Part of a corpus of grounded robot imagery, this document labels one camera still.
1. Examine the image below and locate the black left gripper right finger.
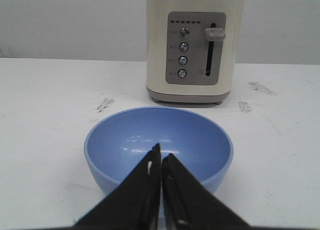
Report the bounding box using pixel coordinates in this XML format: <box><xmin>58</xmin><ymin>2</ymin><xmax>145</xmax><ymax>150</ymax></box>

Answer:
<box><xmin>162</xmin><ymin>154</ymin><xmax>249</xmax><ymax>226</ymax></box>

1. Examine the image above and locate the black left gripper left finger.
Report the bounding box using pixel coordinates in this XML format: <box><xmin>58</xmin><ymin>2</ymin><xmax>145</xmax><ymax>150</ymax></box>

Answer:
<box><xmin>74</xmin><ymin>143</ymin><xmax>161</xmax><ymax>227</ymax></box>

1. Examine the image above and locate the blue plastic bowl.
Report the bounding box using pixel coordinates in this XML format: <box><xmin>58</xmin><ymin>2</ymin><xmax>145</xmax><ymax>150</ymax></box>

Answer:
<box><xmin>83</xmin><ymin>106</ymin><xmax>234</xmax><ymax>218</ymax></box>

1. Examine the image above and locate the cream two-slot toaster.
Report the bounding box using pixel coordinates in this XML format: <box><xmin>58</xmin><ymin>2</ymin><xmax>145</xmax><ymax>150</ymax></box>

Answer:
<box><xmin>146</xmin><ymin>0</ymin><xmax>245</xmax><ymax>104</ymax></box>

